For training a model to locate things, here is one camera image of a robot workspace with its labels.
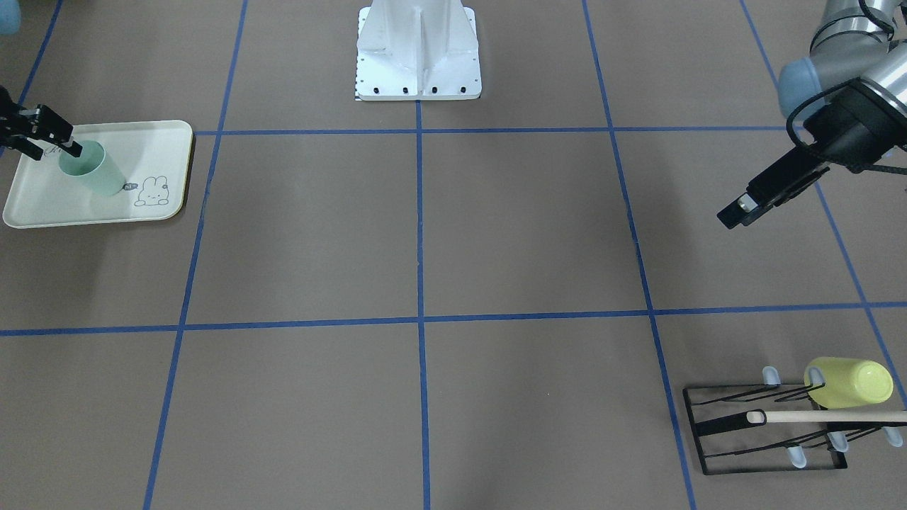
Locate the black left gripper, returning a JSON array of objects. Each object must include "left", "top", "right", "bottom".
[{"left": 716, "top": 79, "right": 906, "bottom": 229}]

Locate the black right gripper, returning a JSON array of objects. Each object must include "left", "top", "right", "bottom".
[{"left": 1, "top": 86, "right": 82, "bottom": 161}]

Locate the light green cup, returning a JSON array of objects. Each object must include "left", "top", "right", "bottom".
[{"left": 58, "top": 140, "right": 127, "bottom": 196}]

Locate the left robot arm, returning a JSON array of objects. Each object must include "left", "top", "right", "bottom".
[{"left": 717, "top": 1, "right": 906, "bottom": 229}]

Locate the cream rabbit tray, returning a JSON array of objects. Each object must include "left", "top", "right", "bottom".
[{"left": 3, "top": 120, "right": 193, "bottom": 229}]

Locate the yellow cup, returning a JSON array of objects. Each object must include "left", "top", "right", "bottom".
[{"left": 804, "top": 356, "right": 894, "bottom": 409}]

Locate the black wire cup rack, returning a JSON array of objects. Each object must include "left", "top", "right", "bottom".
[{"left": 682, "top": 365, "right": 905, "bottom": 475}]

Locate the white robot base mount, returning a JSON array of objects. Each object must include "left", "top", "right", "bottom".
[{"left": 354, "top": 1, "right": 483, "bottom": 101}]

